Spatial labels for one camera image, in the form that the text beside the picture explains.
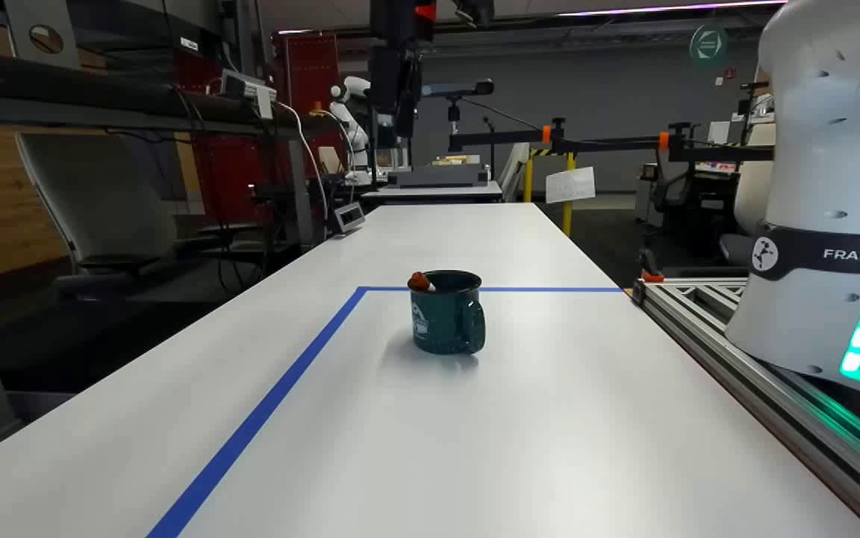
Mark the dark metal shelf beam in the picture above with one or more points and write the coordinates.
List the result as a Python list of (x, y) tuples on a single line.
[(71, 100)]

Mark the short yellow post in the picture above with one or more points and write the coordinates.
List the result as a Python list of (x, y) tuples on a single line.
[(525, 180)]

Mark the white background machine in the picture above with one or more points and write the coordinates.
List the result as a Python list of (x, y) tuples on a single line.
[(752, 197)]

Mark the orange clamp knob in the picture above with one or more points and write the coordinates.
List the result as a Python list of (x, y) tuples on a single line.
[(648, 275)]

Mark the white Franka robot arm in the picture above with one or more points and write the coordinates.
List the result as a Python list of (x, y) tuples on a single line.
[(827, 149)]

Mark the small white background robot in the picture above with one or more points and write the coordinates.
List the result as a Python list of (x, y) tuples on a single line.
[(355, 128)]

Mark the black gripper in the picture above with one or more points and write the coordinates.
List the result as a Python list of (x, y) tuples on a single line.
[(395, 59)]

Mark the red cabinet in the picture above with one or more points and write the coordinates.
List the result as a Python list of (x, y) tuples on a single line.
[(304, 70)]

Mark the small grey display box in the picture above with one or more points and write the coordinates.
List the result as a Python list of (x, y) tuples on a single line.
[(350, 215)]

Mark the white power box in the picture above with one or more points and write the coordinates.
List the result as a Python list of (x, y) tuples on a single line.
[(247, 89)]

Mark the grey far table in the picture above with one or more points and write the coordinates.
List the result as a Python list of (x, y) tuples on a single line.
[(431, 191)]

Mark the grey chair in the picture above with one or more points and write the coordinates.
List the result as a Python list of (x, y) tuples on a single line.
[(103, 197)]

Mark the tall yellow post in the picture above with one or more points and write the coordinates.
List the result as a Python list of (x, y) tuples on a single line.
[(568, 213)]

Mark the black boom with orange clamps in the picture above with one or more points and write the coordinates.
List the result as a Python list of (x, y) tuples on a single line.
[(609, 143)]

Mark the round green sign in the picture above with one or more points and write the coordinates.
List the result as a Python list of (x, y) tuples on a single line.
[(709, 41)]

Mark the dark green mug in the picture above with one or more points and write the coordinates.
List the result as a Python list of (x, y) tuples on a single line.
[(446, 316)]

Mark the white paper sign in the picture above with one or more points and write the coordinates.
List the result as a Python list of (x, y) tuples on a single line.
[(570, 185)]

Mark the blue tape line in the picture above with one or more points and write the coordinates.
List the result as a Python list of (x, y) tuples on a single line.
[(280, 388)]

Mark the orange marker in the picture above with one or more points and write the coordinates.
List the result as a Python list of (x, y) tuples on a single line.
[(418, 280)]

